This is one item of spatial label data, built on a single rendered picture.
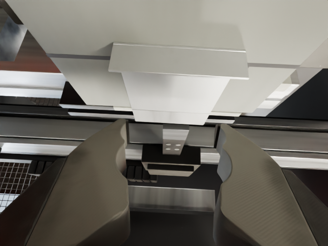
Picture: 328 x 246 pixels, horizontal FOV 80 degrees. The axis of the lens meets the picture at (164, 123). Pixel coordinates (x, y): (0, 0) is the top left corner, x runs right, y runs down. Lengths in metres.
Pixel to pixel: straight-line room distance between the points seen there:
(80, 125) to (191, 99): 0.37
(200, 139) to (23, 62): 0.36
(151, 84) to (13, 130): 0.46
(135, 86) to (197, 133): 0.32
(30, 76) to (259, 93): 0.24
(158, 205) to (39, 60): 0.20
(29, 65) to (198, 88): 0.19
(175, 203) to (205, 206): 0.03
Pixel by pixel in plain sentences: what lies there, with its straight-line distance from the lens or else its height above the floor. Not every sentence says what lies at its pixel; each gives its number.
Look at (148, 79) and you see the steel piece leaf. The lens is 0.16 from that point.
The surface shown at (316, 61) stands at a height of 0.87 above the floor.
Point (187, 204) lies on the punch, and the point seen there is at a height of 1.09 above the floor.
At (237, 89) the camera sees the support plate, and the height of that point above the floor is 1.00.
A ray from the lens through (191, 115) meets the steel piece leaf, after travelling 0.22.
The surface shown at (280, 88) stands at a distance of 0.26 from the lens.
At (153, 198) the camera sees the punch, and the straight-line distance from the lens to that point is 0.21.
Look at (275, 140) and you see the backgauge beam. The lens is 0.53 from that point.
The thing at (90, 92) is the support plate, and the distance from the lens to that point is 0.20.
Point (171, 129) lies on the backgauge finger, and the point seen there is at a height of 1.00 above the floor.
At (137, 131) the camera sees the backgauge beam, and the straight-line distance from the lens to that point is 0.47.
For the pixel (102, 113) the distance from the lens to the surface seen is 0.25.
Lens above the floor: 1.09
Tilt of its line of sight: 22 degrees down
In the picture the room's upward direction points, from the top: 177 degrees counter-clockwise
